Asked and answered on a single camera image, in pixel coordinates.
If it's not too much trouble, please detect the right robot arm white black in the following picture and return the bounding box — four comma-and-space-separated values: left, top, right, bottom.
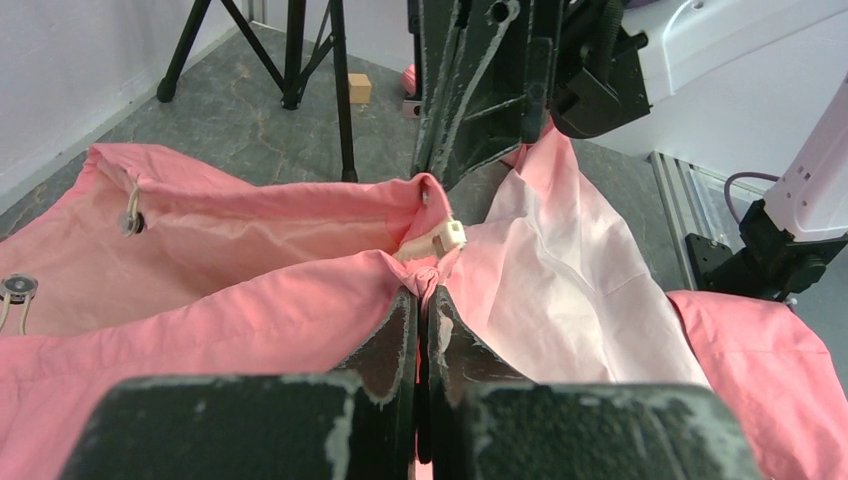
408, 1, 847, 301

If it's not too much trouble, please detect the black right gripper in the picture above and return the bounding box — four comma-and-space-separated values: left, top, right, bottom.
409, 0, 651, 190

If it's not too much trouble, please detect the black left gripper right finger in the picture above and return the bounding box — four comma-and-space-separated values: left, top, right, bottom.
427, 287, 761, 479

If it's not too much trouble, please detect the pink zip-up jacket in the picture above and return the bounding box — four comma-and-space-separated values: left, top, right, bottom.
1, 129, 847, 479

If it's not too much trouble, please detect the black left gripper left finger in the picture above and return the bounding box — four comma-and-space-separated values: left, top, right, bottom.
60, 289, 418, 479

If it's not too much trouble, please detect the black camera tripod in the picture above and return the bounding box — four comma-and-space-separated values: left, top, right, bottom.
155, 0, 358, 183

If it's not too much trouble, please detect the small wooden block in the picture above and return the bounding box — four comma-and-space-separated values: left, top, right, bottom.
347, 73, 372, 105

